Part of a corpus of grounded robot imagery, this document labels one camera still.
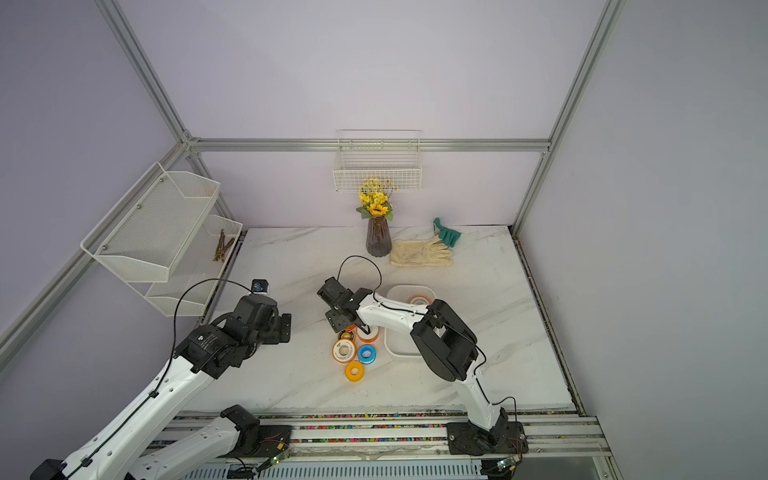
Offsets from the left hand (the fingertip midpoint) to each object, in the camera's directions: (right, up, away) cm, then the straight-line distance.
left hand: (266, 324), depth 75 cm
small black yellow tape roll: (+18, -7, +16) cm, 25 cm away
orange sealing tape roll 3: (+18, -11, +12) cm, 24 cm away
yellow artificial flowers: (+27, +37, +18) cm, 49 cm away
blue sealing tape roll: (+25, -12, +13) cm, 31 cm away
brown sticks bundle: (-24, +21, +22) cm, 39 cm away
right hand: (+18, -1, +18) cm, 26 cm away
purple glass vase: (+27, +24, +31) cm, 48 cm away
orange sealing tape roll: (+42, +3, +23) cm, 48 cm away
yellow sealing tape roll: (+21, -16, +10) cm, 29 cm away
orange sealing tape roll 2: (+26, -7, +15) cm, 31 cm away
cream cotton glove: (+47, +19, +38) cm, 63 cm away
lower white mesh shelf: (-30, +11, +18) cm, 37 cm away
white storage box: (+35, -9, +14) cm, 39 cm away
